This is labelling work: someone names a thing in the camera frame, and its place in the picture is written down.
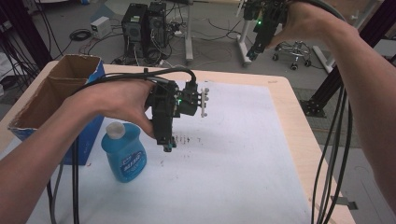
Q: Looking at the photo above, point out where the white stand foot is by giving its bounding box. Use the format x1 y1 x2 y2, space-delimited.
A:
312 45 336 75

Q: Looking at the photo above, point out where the grey metal bracket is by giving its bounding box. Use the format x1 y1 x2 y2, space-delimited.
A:
330 195 360 212

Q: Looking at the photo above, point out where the white metal stand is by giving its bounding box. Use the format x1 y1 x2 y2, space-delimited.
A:
182 0 194 63
235 0 254 68

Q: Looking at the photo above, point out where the black aluminium frame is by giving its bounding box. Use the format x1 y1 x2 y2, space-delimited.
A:
299 0 396 119
0 0 53 71

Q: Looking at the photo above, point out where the tangle of floor cables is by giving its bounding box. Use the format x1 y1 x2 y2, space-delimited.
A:
110 31 177 68

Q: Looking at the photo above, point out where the chrome office chair base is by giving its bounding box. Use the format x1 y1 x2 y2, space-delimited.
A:
272 39 313 72

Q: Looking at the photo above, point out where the blue cardboard box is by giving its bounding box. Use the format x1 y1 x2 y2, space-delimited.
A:
7 53 107 166

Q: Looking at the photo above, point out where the grey cable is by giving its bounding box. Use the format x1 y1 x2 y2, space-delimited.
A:
46 160 65 224

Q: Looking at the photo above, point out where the white device box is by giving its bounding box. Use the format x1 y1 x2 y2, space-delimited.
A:
90 15 113 40

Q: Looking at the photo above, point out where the white table mat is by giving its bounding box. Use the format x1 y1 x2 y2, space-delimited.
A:
25 80 313 224

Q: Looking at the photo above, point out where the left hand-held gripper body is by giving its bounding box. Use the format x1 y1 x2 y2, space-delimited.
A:
145 79 210 147

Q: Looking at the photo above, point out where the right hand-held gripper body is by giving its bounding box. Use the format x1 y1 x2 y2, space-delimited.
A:
242 0 290 49

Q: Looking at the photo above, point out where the person's left hand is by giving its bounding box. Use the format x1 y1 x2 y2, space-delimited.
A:
66 78 157 139

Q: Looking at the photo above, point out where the coiled black cable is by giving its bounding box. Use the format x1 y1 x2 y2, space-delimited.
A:
68 28 93 42

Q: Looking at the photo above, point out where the blue bottle with white cap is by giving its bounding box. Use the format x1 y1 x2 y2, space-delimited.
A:
100 120 149 184

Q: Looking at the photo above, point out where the black floor cable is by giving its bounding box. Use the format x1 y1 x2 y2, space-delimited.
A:
199 18 245 42

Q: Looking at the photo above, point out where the black computer tower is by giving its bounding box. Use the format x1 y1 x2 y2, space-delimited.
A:
145 1 169 50
120 2 149 59

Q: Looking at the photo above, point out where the person's right hand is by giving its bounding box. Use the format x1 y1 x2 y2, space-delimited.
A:
267 1 344 50

